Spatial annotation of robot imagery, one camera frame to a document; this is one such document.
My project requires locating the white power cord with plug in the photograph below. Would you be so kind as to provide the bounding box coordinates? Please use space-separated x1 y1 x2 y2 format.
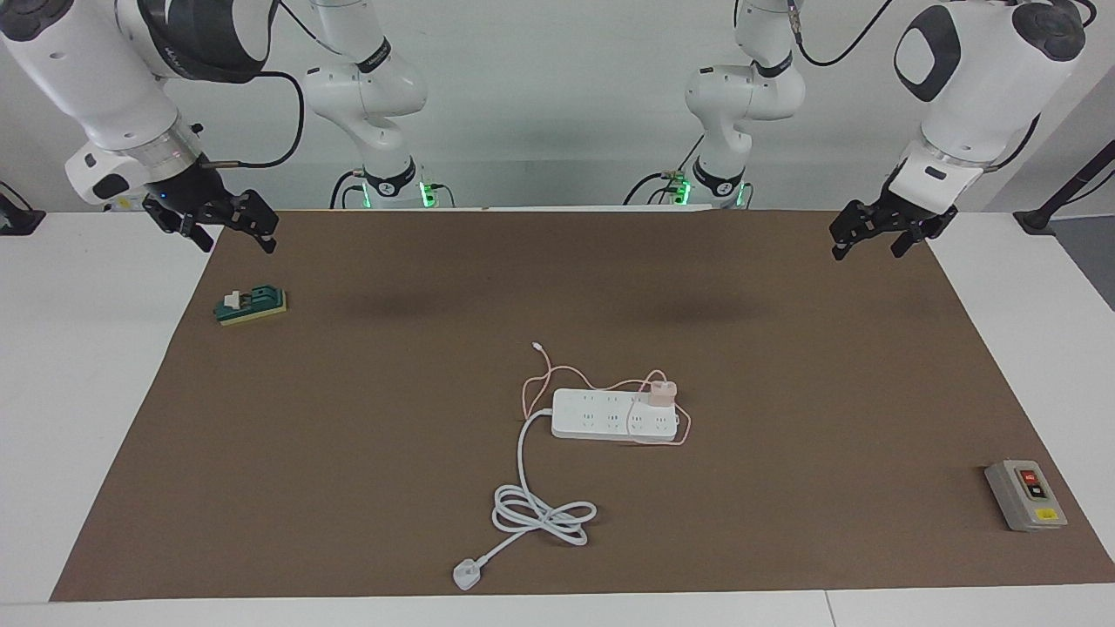
453 408 598 591

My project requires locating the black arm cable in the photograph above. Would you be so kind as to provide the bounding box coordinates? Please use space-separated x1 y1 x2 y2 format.
732 0 1098 175
170 0 371 168

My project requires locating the green knife switch block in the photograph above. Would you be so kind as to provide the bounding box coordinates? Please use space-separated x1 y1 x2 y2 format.
214 286 288 327

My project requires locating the pink charging cable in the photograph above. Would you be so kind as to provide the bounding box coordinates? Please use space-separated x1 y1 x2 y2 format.
523 341 692 447

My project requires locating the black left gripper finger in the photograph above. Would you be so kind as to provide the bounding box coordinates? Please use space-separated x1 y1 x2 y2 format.
828 201 882 261
889 208 959 259

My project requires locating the black table clamp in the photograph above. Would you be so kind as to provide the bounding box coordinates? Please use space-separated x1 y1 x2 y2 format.
0 181 46 236

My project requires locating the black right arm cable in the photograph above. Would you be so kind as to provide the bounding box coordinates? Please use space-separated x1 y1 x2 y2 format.
170 0 371 168

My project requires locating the black base cable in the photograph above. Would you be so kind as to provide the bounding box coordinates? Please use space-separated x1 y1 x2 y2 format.
329 168 456 210
622 135 754 208

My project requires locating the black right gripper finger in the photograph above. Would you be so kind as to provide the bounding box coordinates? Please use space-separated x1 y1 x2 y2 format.
221 189 281 255
142 205 216 254

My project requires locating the white power strip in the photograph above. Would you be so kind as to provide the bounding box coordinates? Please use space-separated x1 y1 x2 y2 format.
551 388 679 443

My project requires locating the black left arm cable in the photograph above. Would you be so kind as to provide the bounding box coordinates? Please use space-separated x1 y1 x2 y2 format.
732 0 1098 175

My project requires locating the brown table mat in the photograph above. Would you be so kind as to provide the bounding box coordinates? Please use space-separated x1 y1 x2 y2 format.
50 207 1115 602

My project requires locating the grey on-off switch box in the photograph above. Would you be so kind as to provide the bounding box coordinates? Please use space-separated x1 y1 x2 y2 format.
984 459 1068 532

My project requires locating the black stand with pole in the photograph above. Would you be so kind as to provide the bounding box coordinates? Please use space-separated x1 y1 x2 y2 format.
1015 139 1115 236

